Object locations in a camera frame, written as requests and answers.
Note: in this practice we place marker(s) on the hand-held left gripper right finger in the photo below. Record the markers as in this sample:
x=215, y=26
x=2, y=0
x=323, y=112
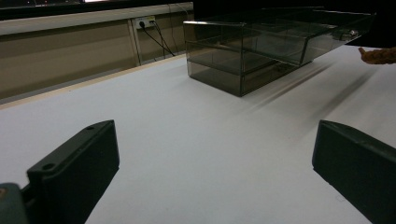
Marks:
x=358, y=161

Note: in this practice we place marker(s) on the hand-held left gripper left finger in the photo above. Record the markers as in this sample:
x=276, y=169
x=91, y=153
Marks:
x=76, y=168

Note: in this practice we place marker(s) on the smoked acrylic drawer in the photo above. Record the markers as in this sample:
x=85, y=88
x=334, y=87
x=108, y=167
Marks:
x=255, y=63
x=261, y=81
x=317, y=43

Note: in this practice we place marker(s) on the smoked acrylic drawer organizer frame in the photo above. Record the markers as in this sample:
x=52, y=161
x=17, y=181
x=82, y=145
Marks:
x=214, y=56

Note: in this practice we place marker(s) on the lit computer monitor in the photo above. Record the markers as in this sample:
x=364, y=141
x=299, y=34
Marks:
x=93, y=1

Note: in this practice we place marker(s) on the beige wall ledge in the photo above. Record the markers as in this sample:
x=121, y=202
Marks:
x=77, y=20

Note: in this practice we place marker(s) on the white wall socket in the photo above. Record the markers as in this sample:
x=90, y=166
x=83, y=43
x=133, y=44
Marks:
x=146, y=20

